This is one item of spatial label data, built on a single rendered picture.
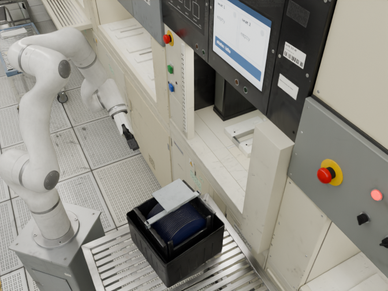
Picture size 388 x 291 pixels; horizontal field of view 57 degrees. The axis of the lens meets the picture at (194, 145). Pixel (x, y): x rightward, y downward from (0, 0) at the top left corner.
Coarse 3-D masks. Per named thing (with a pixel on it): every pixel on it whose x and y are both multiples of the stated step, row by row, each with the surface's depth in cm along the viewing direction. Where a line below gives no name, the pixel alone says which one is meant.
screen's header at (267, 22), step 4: (228, 0) 105; (232, 0) 103; (236, 0) 101; (236, 4) 102; (240, 4) 100; (240, 8) 100; (244, 8) 99; (248, 8) 97; (248, 12) 98; (252, 12) 96; (256, 12) 95; (252, 16) 97; (256, 16) 95; (260, 16) 94; (260, 20) 94; (264, 20) 93; (268, 20) 91; (268, 24) 92
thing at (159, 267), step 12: (132, 216) 142; (216, 216) 138; (132, 228) 139; (216, 228) 143; (132, 240) 149; (144, 240) 131; (204, 240) 131; (216, 240) 137; (144, 252) 140; (192, 252) 130; (204, 252) 137; (216, 252) 144; (156, 264) 132; (168, 264) 124; (180, 264) 130; (192, 264) 136; (168, 276) 129; (180, 276) 135
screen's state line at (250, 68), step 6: (216, 36) 118; (216, 42) 119; (222, 42) 115; (222, 48) 117; (228, 48) 113; (228, 54) 115; (234, 54) 111; (234, 60) 112; (240, 60) 109; (246, 60) 106; (246, 66) 108; (252, 66) 105; (252, 72) 106; (258, 72) 103; (258, 78) 104
